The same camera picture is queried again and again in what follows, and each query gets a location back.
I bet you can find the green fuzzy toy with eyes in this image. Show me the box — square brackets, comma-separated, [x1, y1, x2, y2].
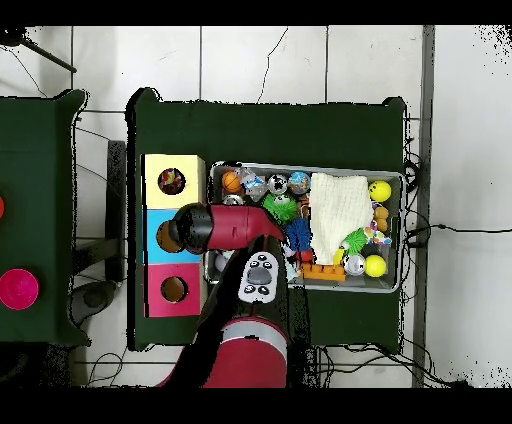
[263, 194, 300, 224]

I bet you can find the cream yellow cloth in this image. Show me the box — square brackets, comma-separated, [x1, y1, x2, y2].
[307, 171, 375, 265]

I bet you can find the crushed clear plastic bottle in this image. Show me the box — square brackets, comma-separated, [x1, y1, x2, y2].
[239, 169, 269, 200]

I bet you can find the silver can with open top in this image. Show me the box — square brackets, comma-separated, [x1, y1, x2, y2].
[267, 173, 289, 197]

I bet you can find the yellow smiley ball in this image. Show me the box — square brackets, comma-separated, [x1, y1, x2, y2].
[367, 179, 393, 204]

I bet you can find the small orange basketball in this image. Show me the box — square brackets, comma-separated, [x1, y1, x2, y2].
[220, 169, 244, 193]

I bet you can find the pink disc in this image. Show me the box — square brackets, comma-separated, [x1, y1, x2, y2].
[0, 268, 41, 312]

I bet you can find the wooden box with three holes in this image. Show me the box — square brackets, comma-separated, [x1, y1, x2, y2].
[142, 154, 209, 320]

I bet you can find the side table with green cloth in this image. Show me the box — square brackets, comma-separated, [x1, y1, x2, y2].
[0, 89, 89, 347]

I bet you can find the green spiky ball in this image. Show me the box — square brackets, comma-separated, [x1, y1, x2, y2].
[345, 229, 369, 256]

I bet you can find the plain yellow ball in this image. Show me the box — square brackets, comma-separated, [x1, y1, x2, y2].
[363, 254, 388, 279]

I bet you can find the orange plush toy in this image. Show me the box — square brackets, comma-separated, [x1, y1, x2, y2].
[372, 204, 391, 233]

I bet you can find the small white ball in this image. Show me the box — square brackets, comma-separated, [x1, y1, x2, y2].
[212, 251, 233, 274]

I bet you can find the colourful polka dot cloth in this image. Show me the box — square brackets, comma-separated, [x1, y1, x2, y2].
[158, 167, 187, 196]

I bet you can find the globe print ball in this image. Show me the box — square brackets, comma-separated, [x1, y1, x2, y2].
[288, 171, 312, 194]

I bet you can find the blue spiky ball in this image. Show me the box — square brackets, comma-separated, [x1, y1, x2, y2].
[285, 217, 314, 253]

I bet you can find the orange toy brick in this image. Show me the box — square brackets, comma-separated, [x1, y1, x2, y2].
[299, 262, 347, 283]

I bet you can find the clear mesh bin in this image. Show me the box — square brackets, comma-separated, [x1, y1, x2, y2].
[206, 162, 404, 294]

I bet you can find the black tripod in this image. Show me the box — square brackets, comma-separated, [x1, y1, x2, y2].
[0, 27, 79, 75]

